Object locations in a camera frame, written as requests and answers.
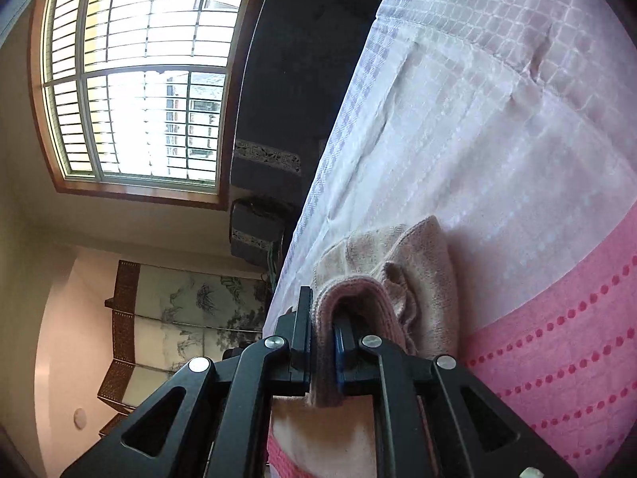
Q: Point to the green cloth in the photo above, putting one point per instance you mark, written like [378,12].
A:
[272,266]

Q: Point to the ink painting folding screen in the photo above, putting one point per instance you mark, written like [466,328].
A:
[189,303]

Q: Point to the round white wall fixture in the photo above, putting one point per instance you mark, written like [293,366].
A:
[80,419]

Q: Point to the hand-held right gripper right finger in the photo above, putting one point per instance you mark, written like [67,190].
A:
[342,358]

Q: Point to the dark armchair with patterned strip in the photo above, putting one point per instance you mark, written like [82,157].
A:
[256,229]

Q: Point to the beige knit sweater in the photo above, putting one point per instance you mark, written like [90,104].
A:
[423,269]

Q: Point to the wooden framed barred window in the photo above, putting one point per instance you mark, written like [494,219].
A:
[139,69]

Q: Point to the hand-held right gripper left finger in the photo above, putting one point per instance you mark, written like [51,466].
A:
[302,338]

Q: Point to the pink checked blanket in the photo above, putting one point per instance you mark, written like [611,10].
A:
[497,159]

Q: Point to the dark sofa with patterned strips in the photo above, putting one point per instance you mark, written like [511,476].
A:
[298,59]

